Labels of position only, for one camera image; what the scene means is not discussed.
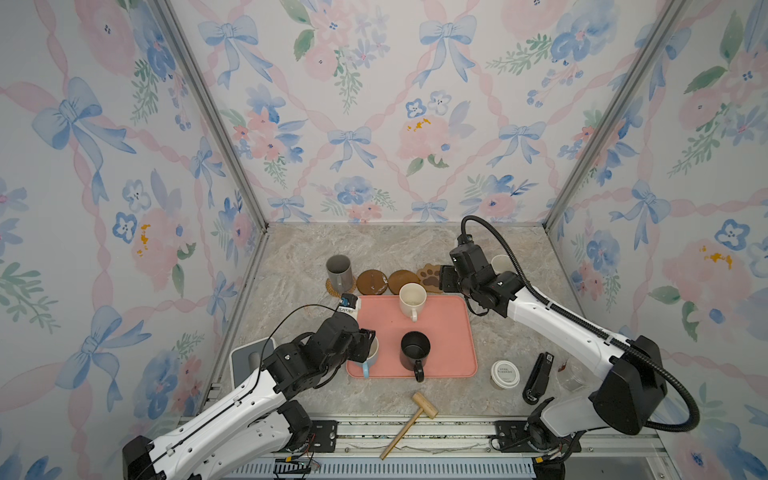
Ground black mug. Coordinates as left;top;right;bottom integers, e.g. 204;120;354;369
400;331;431;383

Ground pink tray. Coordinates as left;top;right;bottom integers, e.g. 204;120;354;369
358;295;478;379

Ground black stapler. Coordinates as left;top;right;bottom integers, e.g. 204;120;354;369
522;352;554;405

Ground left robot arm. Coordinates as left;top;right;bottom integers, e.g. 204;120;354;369
122;310;375;479

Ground white round lidded jar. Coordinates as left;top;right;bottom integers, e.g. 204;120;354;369
490;360;521;390

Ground clear glass jar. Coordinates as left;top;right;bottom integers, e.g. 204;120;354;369
556;358;591;394

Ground white grey tissue box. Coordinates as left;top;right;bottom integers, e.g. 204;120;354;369
230;338;276;387

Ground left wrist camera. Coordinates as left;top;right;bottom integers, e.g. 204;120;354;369
336;293;362;320

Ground grey mug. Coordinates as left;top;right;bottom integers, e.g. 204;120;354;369
326;254;356;294

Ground brown cork round coaster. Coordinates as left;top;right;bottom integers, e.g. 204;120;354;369
388;269;420;295

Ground dark brown glossy coaster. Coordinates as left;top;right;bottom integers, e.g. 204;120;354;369
356;269;388;295

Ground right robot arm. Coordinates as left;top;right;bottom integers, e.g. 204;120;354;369
440;239;667;451

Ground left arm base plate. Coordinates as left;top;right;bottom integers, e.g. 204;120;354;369
286;420;339;454

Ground blue handled cream mug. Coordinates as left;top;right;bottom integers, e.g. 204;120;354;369
359;338;380;379

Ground paw shaped wooden coaster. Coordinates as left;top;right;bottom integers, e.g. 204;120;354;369
417;263;443;294

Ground wooden mallet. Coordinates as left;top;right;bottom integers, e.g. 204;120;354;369
379;392;438;461

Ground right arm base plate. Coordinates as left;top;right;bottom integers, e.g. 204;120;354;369
490;420;582;455

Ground right arm black hose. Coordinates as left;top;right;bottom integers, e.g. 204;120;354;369
460;215;701;433

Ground woven rattan coaster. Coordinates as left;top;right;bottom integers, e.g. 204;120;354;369
325;279;341;298

